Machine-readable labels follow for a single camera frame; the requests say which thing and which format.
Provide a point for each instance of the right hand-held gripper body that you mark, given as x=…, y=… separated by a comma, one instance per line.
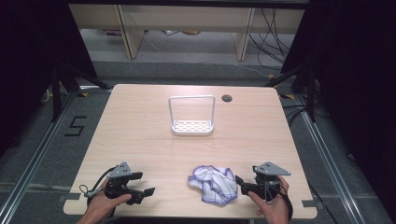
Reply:
x=266, y=183

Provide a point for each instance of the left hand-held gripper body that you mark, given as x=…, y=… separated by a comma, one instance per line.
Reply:
x=120, y=183

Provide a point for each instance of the white cloth with purple edge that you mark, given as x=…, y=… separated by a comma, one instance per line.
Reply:
x=214, y=185

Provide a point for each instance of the white plastic rack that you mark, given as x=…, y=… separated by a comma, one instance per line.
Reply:
x=192, y=127

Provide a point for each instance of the person's left hand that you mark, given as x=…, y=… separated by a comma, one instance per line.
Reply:
x=102, y=203

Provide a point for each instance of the person's right hand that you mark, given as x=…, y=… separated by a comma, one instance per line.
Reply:
x=275, y=208

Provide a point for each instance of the yellow and black tape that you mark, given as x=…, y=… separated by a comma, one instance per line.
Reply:
x=82, y=94
x=288, y=96

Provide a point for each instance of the black metal stand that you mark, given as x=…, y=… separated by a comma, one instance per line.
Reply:
x=56, y=93
x=311, y=93

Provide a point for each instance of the black curtain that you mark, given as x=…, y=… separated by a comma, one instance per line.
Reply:
x=31, y=62
x=358, y=77

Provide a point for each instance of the purple object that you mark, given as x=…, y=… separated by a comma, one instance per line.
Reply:
x=112, y=32

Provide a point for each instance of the white paper packet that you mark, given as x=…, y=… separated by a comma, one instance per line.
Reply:
x=171, y=32

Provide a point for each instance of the yellow object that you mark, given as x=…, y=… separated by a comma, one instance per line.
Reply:
x=190, y=32

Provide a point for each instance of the light wooden desk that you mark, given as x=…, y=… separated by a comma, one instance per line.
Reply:
x=186, y=15

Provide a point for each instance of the aluminium floor rail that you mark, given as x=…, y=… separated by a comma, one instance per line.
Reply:
x=330, y=161
x=34, y=161

